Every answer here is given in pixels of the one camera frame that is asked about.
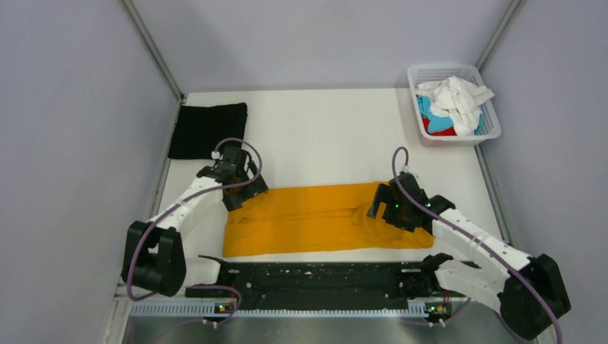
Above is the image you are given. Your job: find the orange t-shirt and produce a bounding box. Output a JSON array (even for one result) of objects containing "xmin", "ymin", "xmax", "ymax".
[{"xmin": 223, "ymin": 182, "xmax": 434, "ymax": 257}]

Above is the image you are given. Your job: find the folded black t-shirt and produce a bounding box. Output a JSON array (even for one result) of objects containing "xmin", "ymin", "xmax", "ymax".
[{"xmin": 168, "ymin": 102, "xmax": 248, "ymax": 160}]

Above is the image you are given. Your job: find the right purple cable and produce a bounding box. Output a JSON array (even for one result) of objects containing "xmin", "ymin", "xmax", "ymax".
[{"xmin": 391, "ymin": 146, "xmax": 566, "ymax": 344}]

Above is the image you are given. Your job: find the red t-shirt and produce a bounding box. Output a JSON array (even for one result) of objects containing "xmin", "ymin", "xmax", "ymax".
[{"xmin": 422, "ymin": 117, "xmax": 457, "ymax": 136}]

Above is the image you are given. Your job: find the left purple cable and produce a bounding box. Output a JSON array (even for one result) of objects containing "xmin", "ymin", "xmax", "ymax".
[{"xmin": 125, "ymin": 138, "xmax": 264, "ymax": 326}]

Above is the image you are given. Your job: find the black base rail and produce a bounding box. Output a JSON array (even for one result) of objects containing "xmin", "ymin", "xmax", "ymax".
[{"xmin": 185, "ymin": 262, "xmax": 456, "ymax": 311}]

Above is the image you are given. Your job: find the white plastic basket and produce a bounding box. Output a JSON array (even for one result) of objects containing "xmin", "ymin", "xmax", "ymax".
[{"xmin": 407, "ymin": 64, "xmax": 502, "ymax": 147}]

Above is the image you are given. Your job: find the light blue t-shirt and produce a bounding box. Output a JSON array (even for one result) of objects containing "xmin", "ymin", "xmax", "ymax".
[{"xmin": 416, "ymin": 94, "xmax": 485, "ymax": 136}]

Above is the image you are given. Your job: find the purple cable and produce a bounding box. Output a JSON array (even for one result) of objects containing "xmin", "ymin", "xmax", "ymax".
[
  {"xmin": 391, "ymin": 146, "xmax": 566, "ymax": 344},
  {"xmin": 125, "ymin": 138, "xmax": 264, "ymax": 326}
]

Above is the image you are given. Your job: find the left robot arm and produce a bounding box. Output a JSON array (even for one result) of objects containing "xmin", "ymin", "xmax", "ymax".
[{"xmin": 121, "ymin": 140, "xmax": 269, "ymax": 300}]

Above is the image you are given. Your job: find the white t-shirt in basket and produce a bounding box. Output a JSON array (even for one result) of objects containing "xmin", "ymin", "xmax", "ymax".
[{"xmin": 414, "ymin": 76, "xmax": 495, "ymax": 136}]

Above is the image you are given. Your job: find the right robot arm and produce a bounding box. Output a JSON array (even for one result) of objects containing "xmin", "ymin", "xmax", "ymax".
[{"xmin": 367, "ymin": 172, "xmax": 571, "ymax": 340}]

